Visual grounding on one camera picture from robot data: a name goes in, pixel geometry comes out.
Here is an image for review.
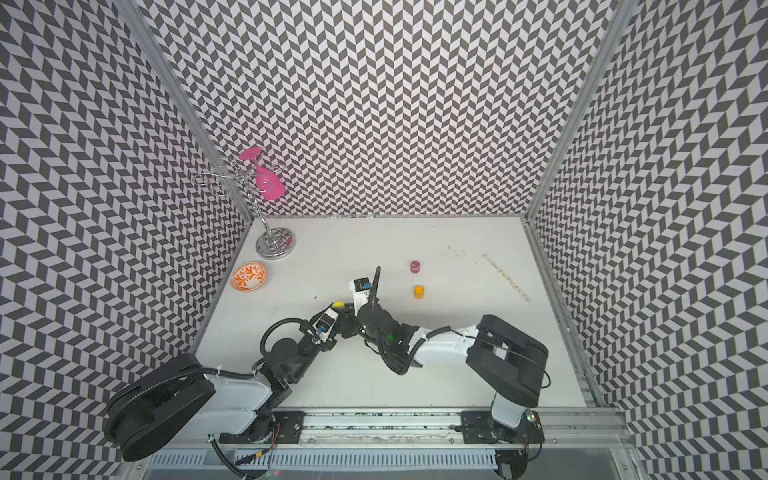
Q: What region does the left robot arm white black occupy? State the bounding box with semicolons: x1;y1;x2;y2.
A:
103;309;361;461

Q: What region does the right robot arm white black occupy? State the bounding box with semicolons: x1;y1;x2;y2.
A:
335;303;552;449

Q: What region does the orange patterned ceramic bowl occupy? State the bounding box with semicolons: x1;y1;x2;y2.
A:
230;262;268;293

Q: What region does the chrome glass holder stand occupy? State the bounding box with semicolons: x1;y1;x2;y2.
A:
196;155;296;260

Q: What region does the pink plastic wine glass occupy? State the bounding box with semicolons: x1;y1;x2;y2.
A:
239;146;286;201

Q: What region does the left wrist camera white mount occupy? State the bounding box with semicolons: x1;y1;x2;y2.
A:
313;308;339;344

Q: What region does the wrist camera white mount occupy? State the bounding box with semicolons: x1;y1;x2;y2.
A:
349;277;372;314
313;308;339;344

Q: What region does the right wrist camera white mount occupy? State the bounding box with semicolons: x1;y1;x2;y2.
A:
349;277;372;314

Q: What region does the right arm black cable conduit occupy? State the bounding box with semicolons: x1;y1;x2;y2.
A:
367;266;415;376

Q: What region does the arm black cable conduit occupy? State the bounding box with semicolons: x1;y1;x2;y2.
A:
367;266;415;376
259;317;313;358

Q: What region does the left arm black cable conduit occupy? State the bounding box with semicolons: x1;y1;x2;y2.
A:
259;317;313;358

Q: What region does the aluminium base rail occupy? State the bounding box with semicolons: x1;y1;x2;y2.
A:
220;407;636;450

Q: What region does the aluminium corner post left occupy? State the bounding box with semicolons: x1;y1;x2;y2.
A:
112;0;253;223

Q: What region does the aluminium corner post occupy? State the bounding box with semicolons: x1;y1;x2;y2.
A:
112;0;253;223
524;0;639;223

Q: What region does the aluminium corner post right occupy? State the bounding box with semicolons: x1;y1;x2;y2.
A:
524;0;639;223

